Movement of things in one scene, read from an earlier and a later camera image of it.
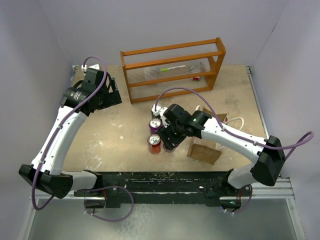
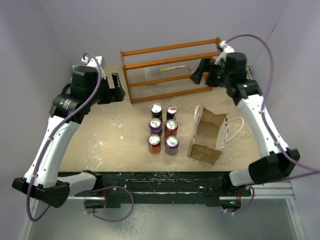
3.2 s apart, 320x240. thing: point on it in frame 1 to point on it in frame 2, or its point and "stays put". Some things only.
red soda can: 154,143 stays put
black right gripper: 165,132 to 204,66
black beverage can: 153,113 stays put
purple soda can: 155,124 stays put
